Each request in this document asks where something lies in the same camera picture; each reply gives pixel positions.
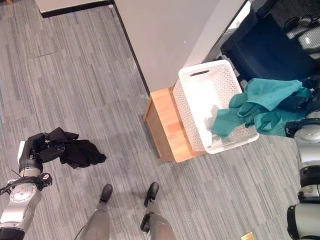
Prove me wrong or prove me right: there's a grey white cloth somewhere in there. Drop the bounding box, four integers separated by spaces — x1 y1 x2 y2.
203 104 227 147

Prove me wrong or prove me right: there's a black garment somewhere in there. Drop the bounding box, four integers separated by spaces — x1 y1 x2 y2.
37 126 108 170

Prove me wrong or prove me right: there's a teal garment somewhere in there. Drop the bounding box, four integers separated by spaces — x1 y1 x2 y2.
211 77 314 139

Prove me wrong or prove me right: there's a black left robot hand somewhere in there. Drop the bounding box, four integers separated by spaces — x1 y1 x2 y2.
16 132 66 172

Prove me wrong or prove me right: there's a white perforated laundry basket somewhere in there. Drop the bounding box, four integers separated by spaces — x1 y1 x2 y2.
172 59 260 155

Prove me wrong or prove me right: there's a wooden stool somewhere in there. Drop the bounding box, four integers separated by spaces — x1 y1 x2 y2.
142 86 209 164

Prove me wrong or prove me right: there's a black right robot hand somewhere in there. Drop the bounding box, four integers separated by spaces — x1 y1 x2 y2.
284 74 320 113

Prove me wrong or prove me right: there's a left robot leg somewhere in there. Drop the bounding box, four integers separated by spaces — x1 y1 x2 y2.
74 183 114 240

